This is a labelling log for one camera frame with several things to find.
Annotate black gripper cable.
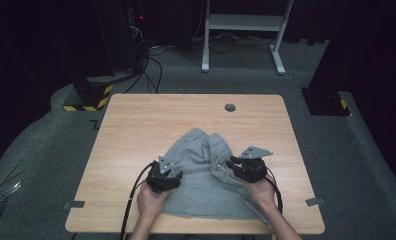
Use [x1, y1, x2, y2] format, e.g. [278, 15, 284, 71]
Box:
[264, 166, 284, 214]
[119, 161, 157, 240]

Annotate white metal stand frame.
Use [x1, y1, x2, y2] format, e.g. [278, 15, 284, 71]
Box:
[201, 0, 295, 76]

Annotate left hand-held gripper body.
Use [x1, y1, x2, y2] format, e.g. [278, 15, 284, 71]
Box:
[145, 155, 174, 195]

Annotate grey shorts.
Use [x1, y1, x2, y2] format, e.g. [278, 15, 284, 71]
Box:
[160, 127, 270, 225]

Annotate grey tape strip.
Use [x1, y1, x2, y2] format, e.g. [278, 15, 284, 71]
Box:
[63, 200, 86, 210]
[305, 197, 326, 207]

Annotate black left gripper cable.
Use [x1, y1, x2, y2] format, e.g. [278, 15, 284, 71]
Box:
[119, 161, 157, 240]

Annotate black yellow striped pillar base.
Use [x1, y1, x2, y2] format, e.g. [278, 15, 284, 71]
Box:
[63, 82, 114, 113]

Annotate black equipment tower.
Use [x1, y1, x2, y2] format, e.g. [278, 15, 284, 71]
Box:
[92, 0, 150, 74]

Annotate black floor cables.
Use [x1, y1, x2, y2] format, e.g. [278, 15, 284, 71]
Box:
[123, 46, 169, 95]

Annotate person's right hand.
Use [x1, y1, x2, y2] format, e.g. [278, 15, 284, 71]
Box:
[246, 174, 277, 209]

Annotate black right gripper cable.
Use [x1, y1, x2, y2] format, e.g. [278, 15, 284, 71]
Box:
[264, 166, 284, 214]

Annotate person's left hand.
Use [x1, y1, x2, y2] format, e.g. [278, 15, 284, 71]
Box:
[136, 182, 170, 221]

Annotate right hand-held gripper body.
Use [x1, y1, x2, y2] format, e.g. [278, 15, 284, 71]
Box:
[235, 145, 274, 184]

